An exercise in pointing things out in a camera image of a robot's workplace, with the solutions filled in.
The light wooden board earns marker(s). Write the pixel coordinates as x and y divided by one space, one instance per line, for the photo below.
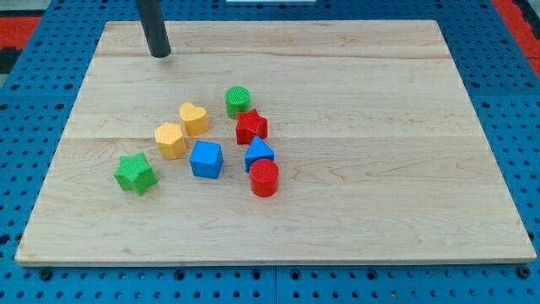
381 156

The blue triangle block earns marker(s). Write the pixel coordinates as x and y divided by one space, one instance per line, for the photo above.
258 149

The red cylinder block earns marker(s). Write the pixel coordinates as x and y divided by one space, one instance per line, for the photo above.
264 174

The red star block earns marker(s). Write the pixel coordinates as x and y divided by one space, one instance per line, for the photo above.
249 125

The green cylinder block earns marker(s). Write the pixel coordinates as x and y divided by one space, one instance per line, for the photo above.
237 99

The blue cube block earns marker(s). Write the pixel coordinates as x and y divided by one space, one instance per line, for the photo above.
206 159

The yellow heart block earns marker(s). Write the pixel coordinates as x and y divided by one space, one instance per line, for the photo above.
195 119

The yellow pentagon block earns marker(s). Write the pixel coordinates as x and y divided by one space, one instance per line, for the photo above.
170 140

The green star block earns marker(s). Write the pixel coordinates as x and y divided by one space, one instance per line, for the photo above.
135 173

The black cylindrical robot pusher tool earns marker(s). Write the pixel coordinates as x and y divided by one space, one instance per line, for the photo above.
152 21

